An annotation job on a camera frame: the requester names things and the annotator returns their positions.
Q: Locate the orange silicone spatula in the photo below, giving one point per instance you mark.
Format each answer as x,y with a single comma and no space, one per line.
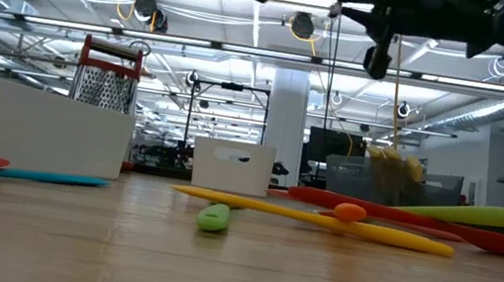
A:
350,212

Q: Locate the light green silicone spoon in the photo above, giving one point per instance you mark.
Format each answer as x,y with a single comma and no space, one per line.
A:
481,214

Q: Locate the yellow silicone spatula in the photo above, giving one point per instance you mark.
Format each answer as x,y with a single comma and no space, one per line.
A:
368,232

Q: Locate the red silicone spoon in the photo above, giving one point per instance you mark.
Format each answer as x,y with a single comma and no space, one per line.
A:
492,241

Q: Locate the green silicone spatula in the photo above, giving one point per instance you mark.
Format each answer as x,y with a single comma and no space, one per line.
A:
213,217

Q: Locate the blue silicone spatula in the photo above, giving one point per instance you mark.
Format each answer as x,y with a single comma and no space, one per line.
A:
51,177

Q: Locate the long ceiling light strip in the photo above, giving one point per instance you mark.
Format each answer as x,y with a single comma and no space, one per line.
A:
265,53

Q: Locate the black background screen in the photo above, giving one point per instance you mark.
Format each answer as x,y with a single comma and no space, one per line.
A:
331,145

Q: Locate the white building column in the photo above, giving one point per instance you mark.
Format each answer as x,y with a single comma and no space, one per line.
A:
286,126

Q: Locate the grey translucent plastic bin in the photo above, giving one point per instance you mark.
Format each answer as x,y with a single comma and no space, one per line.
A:
346,180

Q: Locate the red framed box grater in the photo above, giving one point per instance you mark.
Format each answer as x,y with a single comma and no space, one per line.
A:
104,89

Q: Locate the small white plastic bin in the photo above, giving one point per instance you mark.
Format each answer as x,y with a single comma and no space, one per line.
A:
252,176

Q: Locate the large white plastic bin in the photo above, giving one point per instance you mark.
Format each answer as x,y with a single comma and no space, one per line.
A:
33,128

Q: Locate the black background stand frame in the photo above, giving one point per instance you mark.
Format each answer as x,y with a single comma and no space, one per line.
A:
232,86

